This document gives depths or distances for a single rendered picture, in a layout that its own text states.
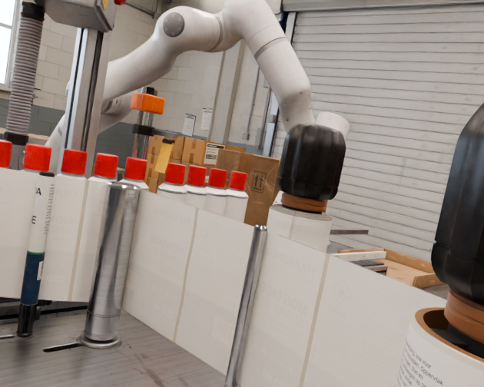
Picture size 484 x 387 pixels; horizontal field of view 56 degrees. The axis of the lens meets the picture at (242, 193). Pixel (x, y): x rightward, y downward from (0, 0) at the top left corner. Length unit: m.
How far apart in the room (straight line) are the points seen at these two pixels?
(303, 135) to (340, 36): 5.19
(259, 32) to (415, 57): 4.26
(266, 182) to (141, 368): 0.83
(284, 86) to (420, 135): 4.09
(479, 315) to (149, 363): 0.40
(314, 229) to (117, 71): 0.91
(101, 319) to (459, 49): 4.90
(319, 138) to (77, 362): 0.37
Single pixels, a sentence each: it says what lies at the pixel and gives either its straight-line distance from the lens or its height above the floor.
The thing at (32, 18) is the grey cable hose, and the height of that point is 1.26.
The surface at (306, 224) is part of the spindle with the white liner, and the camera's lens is 0.58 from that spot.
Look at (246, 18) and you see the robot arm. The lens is 1.15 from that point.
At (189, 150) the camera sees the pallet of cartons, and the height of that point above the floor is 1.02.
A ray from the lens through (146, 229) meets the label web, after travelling 0.53.
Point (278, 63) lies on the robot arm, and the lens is 1.10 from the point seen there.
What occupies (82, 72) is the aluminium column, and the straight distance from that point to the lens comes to 0.85.
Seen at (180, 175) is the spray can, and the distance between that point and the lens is 0.79.
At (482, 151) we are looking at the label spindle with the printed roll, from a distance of 0.21.
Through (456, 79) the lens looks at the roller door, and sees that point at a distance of 5.15.
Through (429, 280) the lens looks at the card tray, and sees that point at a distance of 1.48.
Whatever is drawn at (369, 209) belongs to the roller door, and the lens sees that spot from 5.24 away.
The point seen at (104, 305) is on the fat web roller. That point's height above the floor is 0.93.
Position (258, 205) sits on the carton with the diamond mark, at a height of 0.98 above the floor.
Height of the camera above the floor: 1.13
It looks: 5 degrees down
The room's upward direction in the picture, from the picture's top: 10 degrees clockwise
